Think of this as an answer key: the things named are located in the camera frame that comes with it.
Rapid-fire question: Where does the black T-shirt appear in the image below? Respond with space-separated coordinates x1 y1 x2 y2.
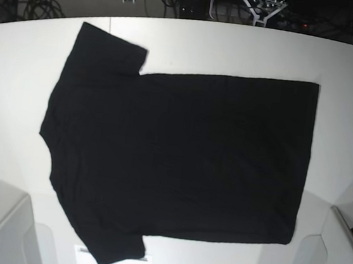
40 23 320 260

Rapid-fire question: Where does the white left partition panel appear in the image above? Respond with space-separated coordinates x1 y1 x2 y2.
0 194 43 264

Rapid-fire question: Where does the coiled black cable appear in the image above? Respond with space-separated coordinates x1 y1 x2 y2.
22 0 68 25

